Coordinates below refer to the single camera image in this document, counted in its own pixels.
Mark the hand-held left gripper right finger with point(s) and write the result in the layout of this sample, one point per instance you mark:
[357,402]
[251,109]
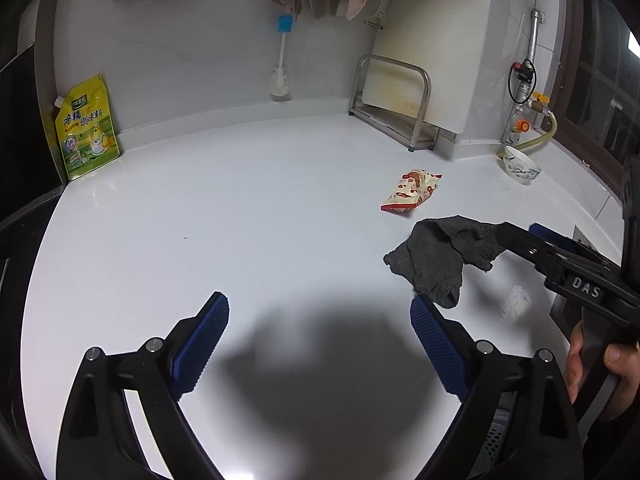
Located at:
[440,350]

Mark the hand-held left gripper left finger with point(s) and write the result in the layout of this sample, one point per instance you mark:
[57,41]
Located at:
[200,345]

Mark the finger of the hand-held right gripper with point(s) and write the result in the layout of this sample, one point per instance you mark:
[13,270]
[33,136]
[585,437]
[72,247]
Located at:
[550,234]
[520,242]

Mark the dark grey rag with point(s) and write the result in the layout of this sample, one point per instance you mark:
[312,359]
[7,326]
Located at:
[435,260]

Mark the grey perforated bin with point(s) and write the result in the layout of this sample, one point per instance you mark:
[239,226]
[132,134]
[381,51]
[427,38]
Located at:
[497,440]

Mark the red white snack packet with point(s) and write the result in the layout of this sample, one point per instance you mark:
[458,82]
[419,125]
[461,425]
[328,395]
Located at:
[412,190]

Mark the person's right hand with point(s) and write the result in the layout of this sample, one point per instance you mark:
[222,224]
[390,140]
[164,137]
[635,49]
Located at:
[620,360]

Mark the white patterned bowl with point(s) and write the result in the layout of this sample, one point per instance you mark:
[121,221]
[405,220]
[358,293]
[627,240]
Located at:
[522,167]

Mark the metal cutting board rack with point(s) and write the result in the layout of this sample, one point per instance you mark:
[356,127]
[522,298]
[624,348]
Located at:
[422,105]

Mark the metal gas pipe with valves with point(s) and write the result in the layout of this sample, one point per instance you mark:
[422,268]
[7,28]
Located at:
[534,35]

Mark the white cutting board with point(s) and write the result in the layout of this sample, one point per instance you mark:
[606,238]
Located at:
[440,35]

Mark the yellow seasoning pouch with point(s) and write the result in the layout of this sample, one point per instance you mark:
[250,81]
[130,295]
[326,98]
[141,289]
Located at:
[87,130]

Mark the hanging peeler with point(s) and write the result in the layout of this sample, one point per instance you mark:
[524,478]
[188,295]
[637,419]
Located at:
[375,21]

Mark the dark window frame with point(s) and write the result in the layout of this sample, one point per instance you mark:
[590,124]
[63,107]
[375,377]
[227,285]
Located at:
[600,60]

